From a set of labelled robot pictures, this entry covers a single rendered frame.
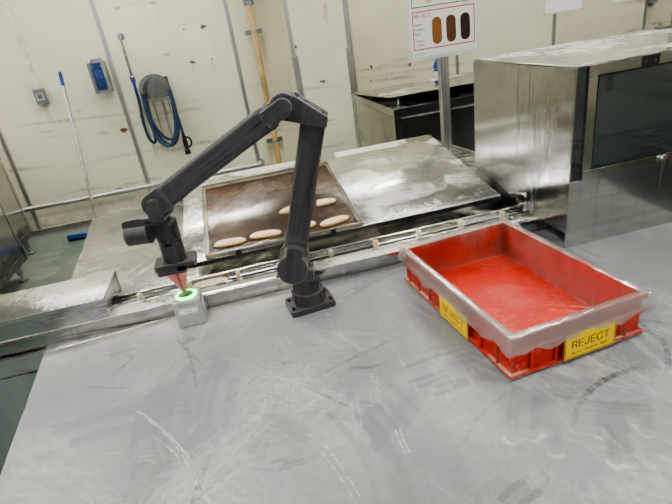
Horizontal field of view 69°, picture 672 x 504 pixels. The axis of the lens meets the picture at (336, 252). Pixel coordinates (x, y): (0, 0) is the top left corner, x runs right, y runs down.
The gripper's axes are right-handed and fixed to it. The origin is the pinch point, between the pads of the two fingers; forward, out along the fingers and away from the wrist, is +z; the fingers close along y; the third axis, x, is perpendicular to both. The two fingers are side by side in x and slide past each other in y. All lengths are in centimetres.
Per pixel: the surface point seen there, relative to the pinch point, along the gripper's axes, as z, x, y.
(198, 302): 2.4, -3.6, 3.0
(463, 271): 8, -9, 73
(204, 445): 8.8, -47.1, 3.7
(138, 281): 9.2, 32.8, -18.7
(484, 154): -9, 36, 104
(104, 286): -0.8, 11.6, -22.0
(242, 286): 4.6, 4.2, 14.3
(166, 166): 49, 383, -49
